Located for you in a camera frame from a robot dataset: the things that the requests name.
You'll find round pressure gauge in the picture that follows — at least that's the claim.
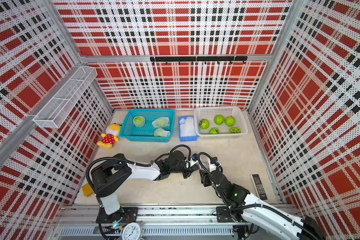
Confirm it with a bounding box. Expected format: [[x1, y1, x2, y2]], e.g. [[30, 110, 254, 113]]
[[121, 223, 143, 240]]

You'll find teal plastic basket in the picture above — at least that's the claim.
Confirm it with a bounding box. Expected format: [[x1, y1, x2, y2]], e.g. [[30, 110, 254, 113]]
[[120, 109, 176, 143]]

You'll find white perforated plastic basket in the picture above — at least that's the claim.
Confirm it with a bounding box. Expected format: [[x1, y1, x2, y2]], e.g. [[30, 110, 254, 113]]
[[194, 106, 248, 139]]

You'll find sleeved custard apple front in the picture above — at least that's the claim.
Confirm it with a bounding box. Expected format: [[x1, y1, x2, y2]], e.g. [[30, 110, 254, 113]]
[[154, 128, 171, 138]]

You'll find pale green custard apple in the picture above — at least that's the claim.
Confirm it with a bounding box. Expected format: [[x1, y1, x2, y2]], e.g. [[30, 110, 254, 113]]
[[198, 160, 207, 171]]

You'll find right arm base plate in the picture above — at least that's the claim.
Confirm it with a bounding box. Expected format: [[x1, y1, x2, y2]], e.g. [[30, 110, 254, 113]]
[[216, 207, 244, 223]]

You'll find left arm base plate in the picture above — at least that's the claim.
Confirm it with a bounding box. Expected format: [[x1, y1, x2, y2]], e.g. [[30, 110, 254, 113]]
[[96, 207, 139, 224]]

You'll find sleeved custard apple right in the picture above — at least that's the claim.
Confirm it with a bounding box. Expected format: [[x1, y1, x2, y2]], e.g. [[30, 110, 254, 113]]
[[152, 117, 171, 128]]

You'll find green custard apple far left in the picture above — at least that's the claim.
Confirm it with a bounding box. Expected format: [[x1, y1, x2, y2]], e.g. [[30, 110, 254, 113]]
[[209, 128, 220, 135]]

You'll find dark-spotted custard apple front left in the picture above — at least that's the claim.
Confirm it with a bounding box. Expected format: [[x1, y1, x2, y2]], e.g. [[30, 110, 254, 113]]
[[199, 119, 210, 130]]

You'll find sleeved custard apple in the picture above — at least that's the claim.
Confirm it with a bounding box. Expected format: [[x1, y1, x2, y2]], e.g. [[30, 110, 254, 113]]
[[152, 117, 171, 128], [133, 116, 146, 128], [154, 128, 171, 138]]

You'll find black hook rail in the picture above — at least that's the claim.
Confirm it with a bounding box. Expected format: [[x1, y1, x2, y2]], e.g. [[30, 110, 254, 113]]
[[150, 56, 248, 64]]

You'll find yellow block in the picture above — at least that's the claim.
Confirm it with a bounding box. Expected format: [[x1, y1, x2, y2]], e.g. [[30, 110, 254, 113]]
[[81, 183, 94, 197]]

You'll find stack of white foam nets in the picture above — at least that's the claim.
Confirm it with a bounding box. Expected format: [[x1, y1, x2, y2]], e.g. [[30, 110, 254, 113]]
[[179, 117, 197, 138]]

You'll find sleeved custard apple left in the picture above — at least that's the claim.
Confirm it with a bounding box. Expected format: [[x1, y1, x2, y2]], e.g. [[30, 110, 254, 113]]
[[133, 116, 146, 128]]

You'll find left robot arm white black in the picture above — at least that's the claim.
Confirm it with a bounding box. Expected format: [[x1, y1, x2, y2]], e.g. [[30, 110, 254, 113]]
[[85, 145, 200, 216]]

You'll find green custard apple back right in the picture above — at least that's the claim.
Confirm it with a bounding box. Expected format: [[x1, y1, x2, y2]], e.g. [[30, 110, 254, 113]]
[[225, 116, 236, 127]]

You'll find green custard apple back middle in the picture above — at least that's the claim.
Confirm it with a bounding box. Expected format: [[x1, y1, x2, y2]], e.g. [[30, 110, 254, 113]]
[[214, 115, 225, 126]]

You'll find dark-spotted custard apple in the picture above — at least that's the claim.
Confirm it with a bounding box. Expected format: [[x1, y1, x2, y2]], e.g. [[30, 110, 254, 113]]
[[230, 127, 242, 134], [199, 119, 210, 130]]

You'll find white foam net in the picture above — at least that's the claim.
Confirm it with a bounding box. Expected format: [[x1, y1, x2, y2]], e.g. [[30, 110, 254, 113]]
[[195, 155, 210, 173]]

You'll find yellow red plush toy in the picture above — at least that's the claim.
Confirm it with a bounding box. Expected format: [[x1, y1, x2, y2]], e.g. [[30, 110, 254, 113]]
[[97, 124, 121, 149]]

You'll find remote control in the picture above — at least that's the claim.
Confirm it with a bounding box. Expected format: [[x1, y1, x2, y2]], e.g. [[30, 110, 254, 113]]
[[251, 174, 268, 201]]

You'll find wire mesh wall shelf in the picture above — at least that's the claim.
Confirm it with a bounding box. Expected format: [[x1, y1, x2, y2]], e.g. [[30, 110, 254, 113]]
[[33, 66, 97, 129]]

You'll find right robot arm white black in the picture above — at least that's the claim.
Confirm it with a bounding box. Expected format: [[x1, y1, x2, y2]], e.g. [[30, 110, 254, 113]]
[[191, 152, 327, 240]]

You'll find dark-spotted custard apple front right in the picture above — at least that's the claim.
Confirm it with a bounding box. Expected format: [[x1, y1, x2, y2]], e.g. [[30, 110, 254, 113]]
[[230, 127, 242, 134]]

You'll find blue plastic tray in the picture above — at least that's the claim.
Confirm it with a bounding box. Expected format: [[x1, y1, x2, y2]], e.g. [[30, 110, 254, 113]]
[[178, 116, 198, 142]]

